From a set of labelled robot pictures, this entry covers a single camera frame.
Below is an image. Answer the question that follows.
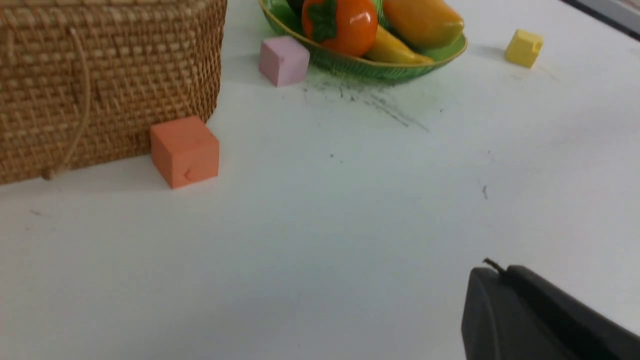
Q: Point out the yellow toy banana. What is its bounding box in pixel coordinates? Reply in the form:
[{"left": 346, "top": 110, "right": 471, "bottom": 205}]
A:
[{"left": 365, "top": 25, "right": 435, "bottom": 66}]

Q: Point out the green leaf-shaped ceramic plate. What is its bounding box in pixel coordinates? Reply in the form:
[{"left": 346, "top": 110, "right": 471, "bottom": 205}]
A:
[{"left": 258, "top": 0, "right": 469, "bottom": 84}]

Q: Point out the purple toy mangosteen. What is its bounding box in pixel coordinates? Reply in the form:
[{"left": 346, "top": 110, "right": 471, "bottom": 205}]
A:
[{"left": 286, "top": 0, "right": 305, "bottom": 18}]

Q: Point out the yellow foam cube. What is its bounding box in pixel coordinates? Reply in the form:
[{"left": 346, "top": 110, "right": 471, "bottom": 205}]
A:
[{"left": 504, "top": 29, "right": 544, "bottom": 69}]

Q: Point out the yellow orange toy mango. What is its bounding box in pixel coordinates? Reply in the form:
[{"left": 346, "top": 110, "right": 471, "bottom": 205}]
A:
[{"left": 382, "top": 0, "right": 465, "bottom": 49}]

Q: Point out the woven wicker basket green lining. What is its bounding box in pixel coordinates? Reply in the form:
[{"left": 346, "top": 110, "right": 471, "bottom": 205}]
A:
[{"left": 0, "top": 0, "right": 227, "bottom": 185}]

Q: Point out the orange toy persimmon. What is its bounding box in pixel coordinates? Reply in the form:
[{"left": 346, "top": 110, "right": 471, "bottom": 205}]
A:
[{"left": 301, "top": 0, "right": 378, "bottom": 58}]

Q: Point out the pink foam cube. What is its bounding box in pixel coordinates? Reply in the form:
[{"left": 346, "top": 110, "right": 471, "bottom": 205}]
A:
[{"left": 258, "top": 36, "right": 310, "bottom": 87}]

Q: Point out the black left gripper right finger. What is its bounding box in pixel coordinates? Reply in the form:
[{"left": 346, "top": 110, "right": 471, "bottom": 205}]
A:
[{"left": 505, "top": 265, "right": 640, "bottom": 360}]

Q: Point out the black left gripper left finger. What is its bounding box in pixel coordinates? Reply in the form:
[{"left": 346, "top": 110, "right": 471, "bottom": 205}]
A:
[{"left": 461, "top": 267, "right": 577, "bottom": 360}]

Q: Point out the orange foam cube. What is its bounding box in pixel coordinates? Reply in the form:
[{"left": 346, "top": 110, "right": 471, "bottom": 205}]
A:
[{"left": 150, "top": 115, "right": 220, "bottom": 189}]

